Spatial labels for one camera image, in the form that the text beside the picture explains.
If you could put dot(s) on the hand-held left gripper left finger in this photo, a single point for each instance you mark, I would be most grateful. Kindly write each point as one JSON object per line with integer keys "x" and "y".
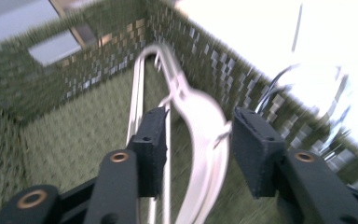
{"x": 150, "y": 155}

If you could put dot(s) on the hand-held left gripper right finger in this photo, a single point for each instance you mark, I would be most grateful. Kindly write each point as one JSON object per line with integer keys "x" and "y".
{"x": 258, "y": 152}

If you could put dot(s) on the beige clothes hanger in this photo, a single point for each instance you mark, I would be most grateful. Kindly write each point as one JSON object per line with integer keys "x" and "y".
{"x": 203, "y": 130}

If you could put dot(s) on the green woven basket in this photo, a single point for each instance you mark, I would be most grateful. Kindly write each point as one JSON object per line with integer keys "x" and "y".
{"x": 74, "y": 130}

